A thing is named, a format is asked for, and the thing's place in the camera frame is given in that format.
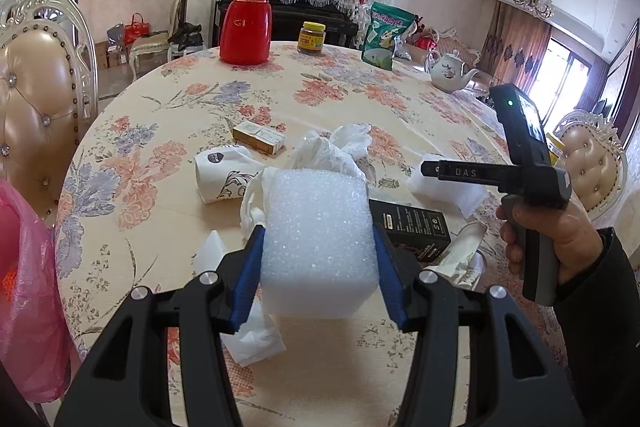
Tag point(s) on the red gift bag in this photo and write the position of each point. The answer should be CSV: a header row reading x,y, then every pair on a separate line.
x,y
136,29

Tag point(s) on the red thermos jug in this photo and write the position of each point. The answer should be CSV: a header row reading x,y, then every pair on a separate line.
x,y
245,27

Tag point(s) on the yellow lid glass jar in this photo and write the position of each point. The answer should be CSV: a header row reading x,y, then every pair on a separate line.
x,y
311,39

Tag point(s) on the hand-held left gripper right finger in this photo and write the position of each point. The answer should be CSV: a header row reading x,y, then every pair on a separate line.
x,y
389,274

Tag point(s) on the pink plastic bag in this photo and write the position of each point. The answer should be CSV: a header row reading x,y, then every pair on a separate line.
x,y
30,307

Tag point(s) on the small white tissue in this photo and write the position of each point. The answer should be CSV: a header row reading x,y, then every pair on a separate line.
x,y
255,342

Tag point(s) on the brown curtain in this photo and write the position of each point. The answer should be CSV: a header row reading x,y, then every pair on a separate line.
x,y
515,52

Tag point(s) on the black piano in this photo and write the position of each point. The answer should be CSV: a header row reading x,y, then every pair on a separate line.
x,y
285,22

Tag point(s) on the cigarette box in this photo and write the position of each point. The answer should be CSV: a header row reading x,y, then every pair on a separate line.
x,y
257,138

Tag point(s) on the green snack bag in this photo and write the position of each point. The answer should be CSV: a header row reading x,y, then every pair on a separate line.
x,y
387,37

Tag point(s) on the floral tablecloth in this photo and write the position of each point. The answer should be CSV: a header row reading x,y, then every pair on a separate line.
x,y
150,207

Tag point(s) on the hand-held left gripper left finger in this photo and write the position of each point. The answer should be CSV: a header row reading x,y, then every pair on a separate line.
x,y
248,274

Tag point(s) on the person's right forearm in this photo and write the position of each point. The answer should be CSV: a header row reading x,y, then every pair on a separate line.
x,y
600,332

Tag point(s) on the white upholstered bench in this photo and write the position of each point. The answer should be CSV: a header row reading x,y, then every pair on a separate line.
x,y
147,49

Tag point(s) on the white foam sheet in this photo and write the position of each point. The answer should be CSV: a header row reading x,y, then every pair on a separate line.
x,y
450,192

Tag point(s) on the person's right hand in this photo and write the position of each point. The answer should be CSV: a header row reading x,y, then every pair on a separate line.
x,y
570,242

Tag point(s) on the paper wrapper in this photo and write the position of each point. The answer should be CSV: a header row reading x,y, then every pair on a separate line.
x,y
462,257

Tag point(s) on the white foam block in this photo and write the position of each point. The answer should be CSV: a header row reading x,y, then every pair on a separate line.
x,y
320,237

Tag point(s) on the small white foam piece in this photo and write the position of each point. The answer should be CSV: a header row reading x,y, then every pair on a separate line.
x,y
217,252

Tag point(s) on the black bag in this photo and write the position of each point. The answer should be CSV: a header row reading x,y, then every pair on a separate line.
x,y
185,37

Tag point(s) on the white tissue paper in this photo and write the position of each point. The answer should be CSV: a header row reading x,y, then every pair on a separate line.
x,y
325,152

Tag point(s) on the white paper cup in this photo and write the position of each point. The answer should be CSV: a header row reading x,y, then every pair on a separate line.
x,y
225,177

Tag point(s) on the tufted beige dining chair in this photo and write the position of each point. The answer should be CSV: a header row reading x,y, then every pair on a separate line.
x,y
595,167
35,107

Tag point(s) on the black cardboard box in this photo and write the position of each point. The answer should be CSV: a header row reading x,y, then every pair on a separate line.
x,y
415,227

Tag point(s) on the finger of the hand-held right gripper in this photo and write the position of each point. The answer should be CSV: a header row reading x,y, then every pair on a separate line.
x,y
460,171

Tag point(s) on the white porcelain teapot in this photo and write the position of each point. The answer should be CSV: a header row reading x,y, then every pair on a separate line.
x,y
447,72

